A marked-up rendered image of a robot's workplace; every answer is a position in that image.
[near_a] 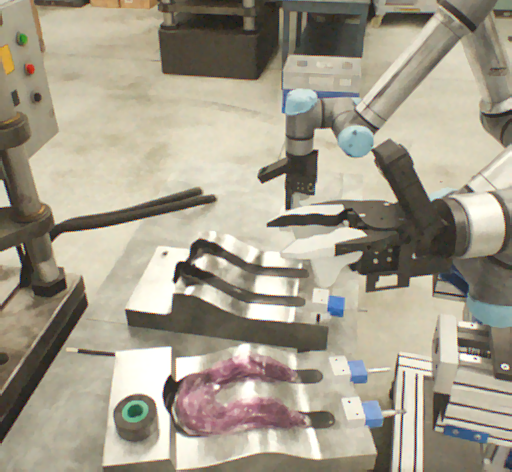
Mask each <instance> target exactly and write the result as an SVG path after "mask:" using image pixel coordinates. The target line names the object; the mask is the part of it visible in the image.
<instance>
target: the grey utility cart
mask: <svg viewBox="0 0 512 472"><path fill-rule="evenodd" d="M372 6H373V8H371V9H368V12H367V17H368V18H369V19H373V20H372V22H370V25H372V27H373V28H377V27H379V25H380V23H381V19H382V17H383V15H384V14H385V12H386V14H388V12H401V13H402V14H403V12H417V14H419V12H423V13H433V14H434V13H435V12H437V5H426V6H413V0H372Z"/></svg>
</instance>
